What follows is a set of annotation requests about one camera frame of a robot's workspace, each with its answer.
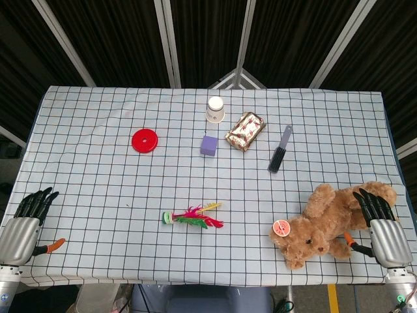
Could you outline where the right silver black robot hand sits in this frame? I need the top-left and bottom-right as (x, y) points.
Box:
(343, 188), (414, 269)

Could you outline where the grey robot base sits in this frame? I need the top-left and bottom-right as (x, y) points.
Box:
(130, 284), (273, 313)

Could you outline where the gold foil snack packet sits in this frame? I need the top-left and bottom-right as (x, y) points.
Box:
(224, 112), (265, 153)

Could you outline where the blue checkered tablecloth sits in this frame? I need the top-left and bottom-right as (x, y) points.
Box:
(0, 85), (417, 288)

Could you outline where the colourful feather shuttlecock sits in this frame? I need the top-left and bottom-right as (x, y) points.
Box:
(162, 201), (225, 230)

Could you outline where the brown teddy bear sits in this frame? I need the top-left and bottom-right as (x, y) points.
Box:
(268, 181), (398, 270)

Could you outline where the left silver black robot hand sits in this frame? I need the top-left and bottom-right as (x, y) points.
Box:
(0, 186), (66, 267)

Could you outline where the red plastic disc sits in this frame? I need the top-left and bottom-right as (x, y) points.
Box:
(131, 128), (159, 153)

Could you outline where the dark grey hair comb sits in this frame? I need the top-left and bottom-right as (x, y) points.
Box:
(267, 125), (293, 173)

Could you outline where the white metal frame post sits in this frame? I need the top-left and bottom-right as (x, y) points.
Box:
(308, 0), (379, 89)
(152, 0), (182, 89)
(31, 0), (97, 87)
(233, 0), (257, 89)

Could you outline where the purple foam cube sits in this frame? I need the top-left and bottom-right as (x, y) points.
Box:
(199, 135), (218, 158)

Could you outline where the white paper cup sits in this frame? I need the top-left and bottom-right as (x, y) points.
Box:
(205, 96), (225, 124)

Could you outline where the white metal frame foot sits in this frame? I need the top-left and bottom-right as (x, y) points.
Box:
(208, 67), (268, 90)

